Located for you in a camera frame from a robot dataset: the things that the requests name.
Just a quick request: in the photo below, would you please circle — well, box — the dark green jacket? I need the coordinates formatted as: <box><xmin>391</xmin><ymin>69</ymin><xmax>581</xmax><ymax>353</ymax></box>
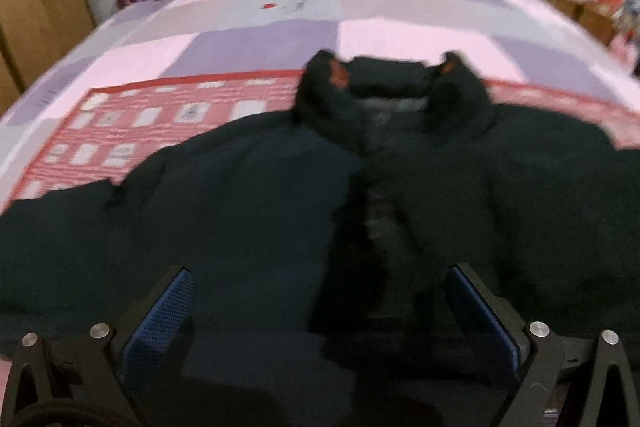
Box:
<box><xmin>0</xmin><ymin>50</ymin><xmax>640</xmax><ymax>427</ymax></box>

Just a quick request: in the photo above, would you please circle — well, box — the pink purple patchwork bed sheet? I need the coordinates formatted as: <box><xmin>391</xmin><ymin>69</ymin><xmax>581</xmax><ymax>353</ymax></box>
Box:
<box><xmin>0</xmin><ymin>0</ymin><xmax>640</xmax><ymax>378</ymax></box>

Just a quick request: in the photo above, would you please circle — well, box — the red patterned blanket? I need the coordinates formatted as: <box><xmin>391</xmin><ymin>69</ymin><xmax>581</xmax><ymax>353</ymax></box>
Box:
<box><xmin>4</xmin><ymin>69</ymin><xmax>640</xmax><ymax>212</ymax></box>

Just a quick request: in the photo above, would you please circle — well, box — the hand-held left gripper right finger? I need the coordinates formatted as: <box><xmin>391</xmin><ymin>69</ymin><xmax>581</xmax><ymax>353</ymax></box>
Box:
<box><xmin>445</xmin><ymin>262</ymin><xmax>640</xmax><ymax>427</ymax></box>

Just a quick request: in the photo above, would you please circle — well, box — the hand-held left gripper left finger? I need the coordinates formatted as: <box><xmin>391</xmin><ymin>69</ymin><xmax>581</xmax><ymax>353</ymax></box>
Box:
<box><xmin>9</xmin><ymin>264</ymin><xmax>196</xmax><ymax>427</ymax></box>

